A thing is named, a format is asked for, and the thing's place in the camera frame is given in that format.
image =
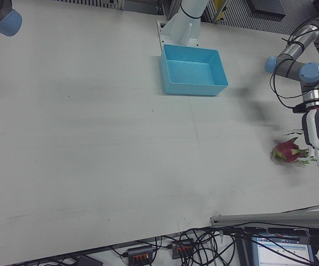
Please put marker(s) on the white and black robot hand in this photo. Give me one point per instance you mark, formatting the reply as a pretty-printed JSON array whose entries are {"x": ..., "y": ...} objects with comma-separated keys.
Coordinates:
[{"x": 318, "y": 128}]

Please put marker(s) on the pink dragon fruit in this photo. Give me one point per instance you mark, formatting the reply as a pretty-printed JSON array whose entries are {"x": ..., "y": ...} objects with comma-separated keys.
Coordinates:
[{"x": 284, "y": 149}]

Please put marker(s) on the grey robot arm, blue caps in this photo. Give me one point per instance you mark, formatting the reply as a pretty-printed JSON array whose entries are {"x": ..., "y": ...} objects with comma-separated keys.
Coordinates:
[
  {"x": 295, "y": 65},
  {"x": 1, "y": 16}
]

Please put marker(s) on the computer monitor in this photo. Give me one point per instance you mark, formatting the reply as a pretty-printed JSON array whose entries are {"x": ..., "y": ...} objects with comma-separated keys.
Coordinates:
[{"x": 282, "y": 250}]

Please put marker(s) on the dark box behind table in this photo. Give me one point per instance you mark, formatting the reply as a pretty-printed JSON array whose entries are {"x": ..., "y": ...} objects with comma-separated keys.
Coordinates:
[{"x": 267, "y": 7}]

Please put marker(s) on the light blue plastic bin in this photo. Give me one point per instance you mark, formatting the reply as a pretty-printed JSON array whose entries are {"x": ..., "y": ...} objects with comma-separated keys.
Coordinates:
[{"x": 192, "y": 72}]

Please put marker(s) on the black hub with orange ports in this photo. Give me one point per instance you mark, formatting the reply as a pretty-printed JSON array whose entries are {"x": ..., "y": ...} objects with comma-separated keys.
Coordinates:
[
  {"x": 181, "y": 248},
  {"x": 140, "y": 253}
]

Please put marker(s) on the black power adapter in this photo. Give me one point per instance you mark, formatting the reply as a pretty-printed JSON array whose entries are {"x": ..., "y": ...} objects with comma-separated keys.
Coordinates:
[{"x": 88, "y": 261}]

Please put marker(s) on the aluminium profile rail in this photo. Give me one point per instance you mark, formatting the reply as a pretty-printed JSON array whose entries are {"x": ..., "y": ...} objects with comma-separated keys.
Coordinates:
[{"x": 273, "y": 217}]

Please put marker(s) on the white camera stand base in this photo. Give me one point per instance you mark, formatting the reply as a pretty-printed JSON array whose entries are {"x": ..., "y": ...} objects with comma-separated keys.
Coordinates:
[{"x": 184, "y": 25}]

